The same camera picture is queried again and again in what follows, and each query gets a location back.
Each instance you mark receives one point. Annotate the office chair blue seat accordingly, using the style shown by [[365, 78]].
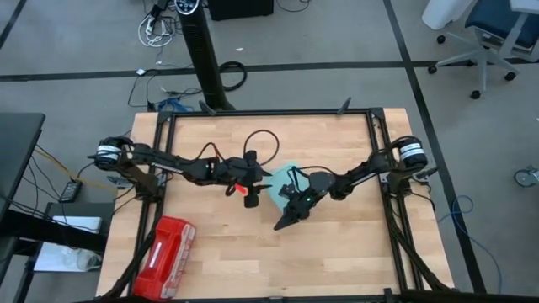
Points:
[[501, 19]]

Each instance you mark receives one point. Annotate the grey caster wheel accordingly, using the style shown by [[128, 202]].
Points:
[[525, 177]]

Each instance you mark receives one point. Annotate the black side stand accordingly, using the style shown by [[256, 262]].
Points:
[[42, 231]]

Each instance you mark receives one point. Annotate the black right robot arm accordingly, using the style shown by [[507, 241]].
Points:
[[362, 172]]

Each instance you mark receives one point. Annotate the white paper scrap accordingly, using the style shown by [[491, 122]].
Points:
[[141, 72]]

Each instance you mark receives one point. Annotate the white waste bin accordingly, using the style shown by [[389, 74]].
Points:
[[442, 12]]

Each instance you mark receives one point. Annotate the clear plastic bottle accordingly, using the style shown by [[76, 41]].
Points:
[[84, 258]]

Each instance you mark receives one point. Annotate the white box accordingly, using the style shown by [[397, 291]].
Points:
[[78, 224]]

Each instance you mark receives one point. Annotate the red plastic case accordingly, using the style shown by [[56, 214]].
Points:
[[166, 256]]

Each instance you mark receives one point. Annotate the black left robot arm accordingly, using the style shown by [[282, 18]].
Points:
[[168, 162]]

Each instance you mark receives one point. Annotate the light blue container lid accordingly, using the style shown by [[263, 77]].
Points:
[[275, 185]]

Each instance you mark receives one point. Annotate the black box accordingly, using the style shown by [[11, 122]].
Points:
[[240, 8]]

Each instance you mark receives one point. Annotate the black desk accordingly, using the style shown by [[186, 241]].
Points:
[[17, 147]]

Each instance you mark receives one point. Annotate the black tower fan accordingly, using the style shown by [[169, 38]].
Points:
[[202, 50]]

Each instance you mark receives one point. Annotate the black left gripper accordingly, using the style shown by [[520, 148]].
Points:
[[231, 172]]

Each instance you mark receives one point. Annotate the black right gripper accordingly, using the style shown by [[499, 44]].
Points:
[[313, 198]]

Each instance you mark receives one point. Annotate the black power adapter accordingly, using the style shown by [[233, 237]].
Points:
[[70, 191]]

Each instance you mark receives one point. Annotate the grey metal bracket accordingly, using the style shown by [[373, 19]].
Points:
[[120, 182]]

